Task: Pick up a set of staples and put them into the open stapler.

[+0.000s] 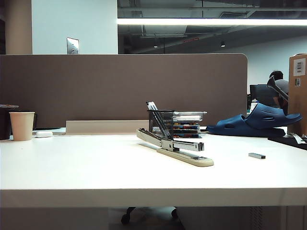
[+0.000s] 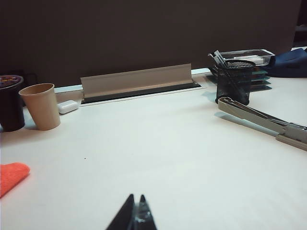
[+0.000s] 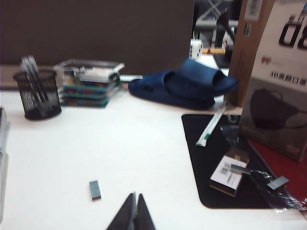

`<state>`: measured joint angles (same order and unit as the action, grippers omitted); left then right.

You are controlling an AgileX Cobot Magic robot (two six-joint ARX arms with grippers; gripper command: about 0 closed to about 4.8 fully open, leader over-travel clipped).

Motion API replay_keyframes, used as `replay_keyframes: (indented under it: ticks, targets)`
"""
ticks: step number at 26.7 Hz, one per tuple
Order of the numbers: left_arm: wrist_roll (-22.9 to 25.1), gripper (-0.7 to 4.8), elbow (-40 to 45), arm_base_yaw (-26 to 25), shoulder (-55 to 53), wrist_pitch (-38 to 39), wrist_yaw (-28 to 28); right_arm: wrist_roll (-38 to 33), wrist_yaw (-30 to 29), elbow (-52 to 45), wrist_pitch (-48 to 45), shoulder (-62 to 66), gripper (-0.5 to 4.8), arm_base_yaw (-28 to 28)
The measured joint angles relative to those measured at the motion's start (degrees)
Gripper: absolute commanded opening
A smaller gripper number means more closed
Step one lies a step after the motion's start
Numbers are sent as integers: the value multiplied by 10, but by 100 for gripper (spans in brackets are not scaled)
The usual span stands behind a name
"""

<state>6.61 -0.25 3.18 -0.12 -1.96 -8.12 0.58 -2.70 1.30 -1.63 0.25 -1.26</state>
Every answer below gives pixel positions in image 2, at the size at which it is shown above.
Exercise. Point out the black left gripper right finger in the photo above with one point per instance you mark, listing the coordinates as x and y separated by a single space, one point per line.
145 220

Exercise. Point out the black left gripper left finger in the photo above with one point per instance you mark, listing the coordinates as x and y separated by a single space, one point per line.
126 215

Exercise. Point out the beige stapler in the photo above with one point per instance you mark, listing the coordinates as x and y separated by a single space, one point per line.
263 119

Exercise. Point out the orange cloth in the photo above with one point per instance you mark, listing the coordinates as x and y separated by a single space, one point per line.
12 176

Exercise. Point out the white earbuds case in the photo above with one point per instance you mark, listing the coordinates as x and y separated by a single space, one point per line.
67 107

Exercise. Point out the brown paper cup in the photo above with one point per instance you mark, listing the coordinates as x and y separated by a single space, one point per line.
42 107

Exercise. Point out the black cup with printed lid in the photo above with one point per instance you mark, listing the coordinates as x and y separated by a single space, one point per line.
10 105

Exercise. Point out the black mesh pen holder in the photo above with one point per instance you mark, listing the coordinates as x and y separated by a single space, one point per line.
236 82

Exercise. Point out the black pen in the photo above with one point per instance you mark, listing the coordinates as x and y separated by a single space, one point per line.
213 60

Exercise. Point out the green plastic tray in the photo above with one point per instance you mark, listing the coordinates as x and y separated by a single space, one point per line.
260 73
260 80
260 87

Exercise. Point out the grey capped pen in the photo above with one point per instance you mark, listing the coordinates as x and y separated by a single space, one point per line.
220 58

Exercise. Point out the white marker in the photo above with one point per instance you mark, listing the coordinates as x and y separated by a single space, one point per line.
249 59

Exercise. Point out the clear plastic box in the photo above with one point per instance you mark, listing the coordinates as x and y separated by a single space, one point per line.
249 56

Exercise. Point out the dark blue cloth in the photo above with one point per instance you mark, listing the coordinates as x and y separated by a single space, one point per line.
291 63

